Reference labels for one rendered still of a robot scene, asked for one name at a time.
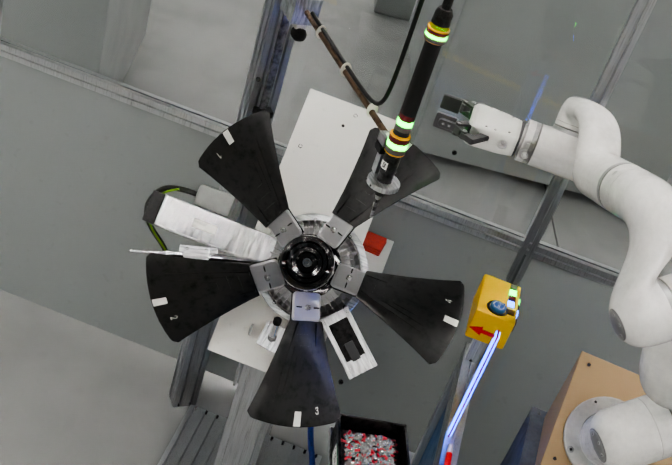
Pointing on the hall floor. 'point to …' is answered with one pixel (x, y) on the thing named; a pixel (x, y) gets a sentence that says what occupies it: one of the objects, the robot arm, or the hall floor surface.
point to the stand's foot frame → (196, 426)
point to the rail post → (433, 423)
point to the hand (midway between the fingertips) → (444, 111)
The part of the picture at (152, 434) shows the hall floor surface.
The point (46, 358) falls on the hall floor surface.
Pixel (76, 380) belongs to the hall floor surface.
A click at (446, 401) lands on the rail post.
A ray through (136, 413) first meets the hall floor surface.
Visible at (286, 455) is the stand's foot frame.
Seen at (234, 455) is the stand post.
